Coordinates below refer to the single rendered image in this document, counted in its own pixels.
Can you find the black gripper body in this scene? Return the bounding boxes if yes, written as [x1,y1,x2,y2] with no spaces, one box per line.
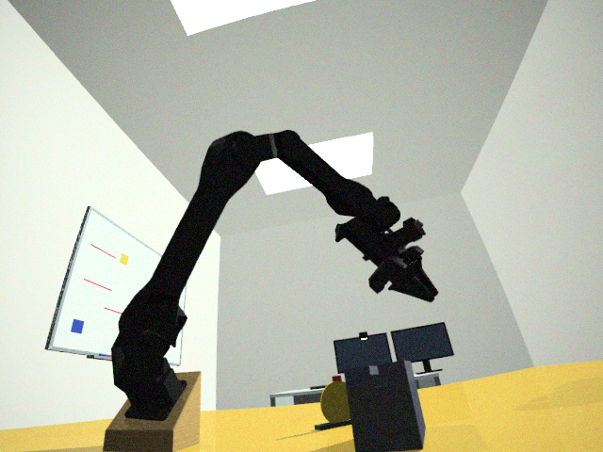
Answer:
[361,231,424,294]

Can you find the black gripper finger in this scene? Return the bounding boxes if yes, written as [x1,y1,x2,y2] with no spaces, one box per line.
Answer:
[388,263,435,302]
[414,256,438,297]

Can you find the gold coin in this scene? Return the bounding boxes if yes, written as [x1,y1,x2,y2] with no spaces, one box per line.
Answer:
[320,381,350,423]

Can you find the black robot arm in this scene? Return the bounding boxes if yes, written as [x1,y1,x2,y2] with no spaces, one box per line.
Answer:
[111,130,426,421]

